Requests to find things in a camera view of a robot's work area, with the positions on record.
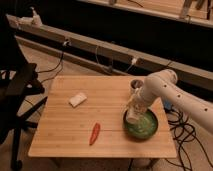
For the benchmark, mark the white spray bottle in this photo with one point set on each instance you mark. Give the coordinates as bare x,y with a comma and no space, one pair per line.
36,18

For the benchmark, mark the red chili pepper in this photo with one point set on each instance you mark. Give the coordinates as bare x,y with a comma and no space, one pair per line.
94,134

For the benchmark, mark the black office chair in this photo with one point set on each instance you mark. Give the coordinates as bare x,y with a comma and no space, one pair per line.
18,79

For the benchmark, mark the wooden table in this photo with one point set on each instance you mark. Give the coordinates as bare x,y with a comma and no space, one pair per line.
64,131

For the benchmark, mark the white sponge block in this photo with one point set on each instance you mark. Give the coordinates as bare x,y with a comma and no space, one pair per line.
77,99

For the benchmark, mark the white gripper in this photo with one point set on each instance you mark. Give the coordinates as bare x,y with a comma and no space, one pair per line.
136,104

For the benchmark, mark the long metal rail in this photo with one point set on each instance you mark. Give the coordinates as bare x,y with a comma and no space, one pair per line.
186,73

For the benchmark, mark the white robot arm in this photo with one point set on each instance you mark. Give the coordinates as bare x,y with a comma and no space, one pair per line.
163,84

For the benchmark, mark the green ceramic bowl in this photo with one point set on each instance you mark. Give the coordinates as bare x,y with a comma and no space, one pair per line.
144,129

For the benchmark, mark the white cup with utensils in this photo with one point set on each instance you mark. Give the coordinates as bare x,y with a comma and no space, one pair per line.
135,84

